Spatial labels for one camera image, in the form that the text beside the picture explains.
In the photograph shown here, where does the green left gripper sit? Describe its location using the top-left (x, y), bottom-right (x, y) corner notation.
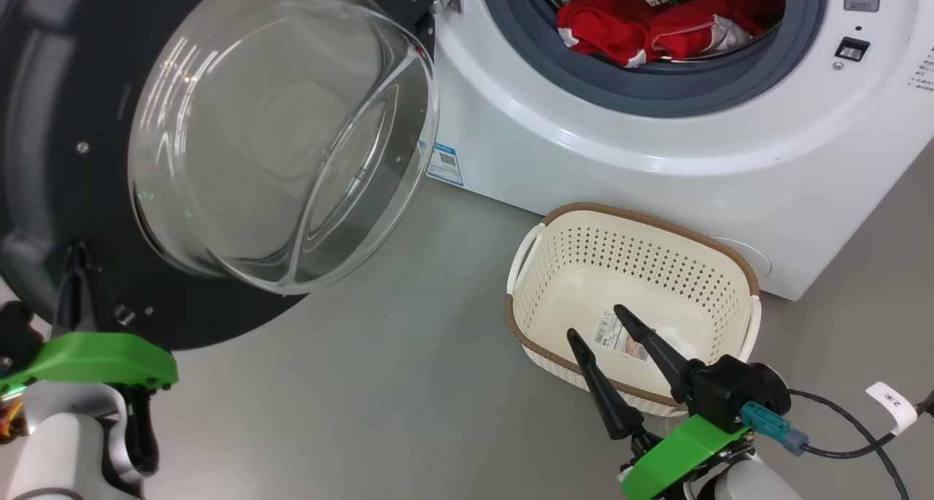
top-left (0, 241), bottom-right (178, 397)

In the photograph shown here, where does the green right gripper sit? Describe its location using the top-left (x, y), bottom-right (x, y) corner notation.
top-left (567, 304), bottom-right (752, 500)

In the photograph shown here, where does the black round glass washer door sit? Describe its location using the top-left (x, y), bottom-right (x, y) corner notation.
top-left (0, 0), bottom-right (441, 351)

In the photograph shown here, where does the red clothing with white trim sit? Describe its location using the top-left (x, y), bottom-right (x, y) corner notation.
top-left (557, 0), bottom-right (785, 69)

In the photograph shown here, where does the white barcode label sticker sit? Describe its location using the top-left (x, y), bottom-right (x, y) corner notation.
top-left (593, 309), bottom-right (657, 362)

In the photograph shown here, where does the cream perforated basket brown rim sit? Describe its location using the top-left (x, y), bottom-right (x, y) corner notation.
top-left (505, 202), bottom-right (762, 418)

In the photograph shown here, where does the white front-load washing machine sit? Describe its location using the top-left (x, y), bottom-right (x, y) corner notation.
top-left (409, 0), bottom-right (934, 301)

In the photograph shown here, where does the blue energy label sticker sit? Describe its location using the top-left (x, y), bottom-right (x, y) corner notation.
top-left (426, 141), bottom-right (465, 187)

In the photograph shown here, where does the warning text sticker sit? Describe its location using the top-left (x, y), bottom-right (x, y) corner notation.
top-left (908, 47), bottom-right (934, 92)

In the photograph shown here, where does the teal cable connector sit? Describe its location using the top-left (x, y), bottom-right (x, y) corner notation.
top-left (741, 401), bottom-right (809, 455)

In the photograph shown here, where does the thin black cable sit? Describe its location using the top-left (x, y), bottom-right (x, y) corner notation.
top-left (787, 389), bottom-right (911, 500)
top-left (801, 391), bottom-right (934, 461)

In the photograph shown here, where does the white cable tag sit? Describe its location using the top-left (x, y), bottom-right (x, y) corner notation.
top-left (866, 382), bottom-right (918, 435)

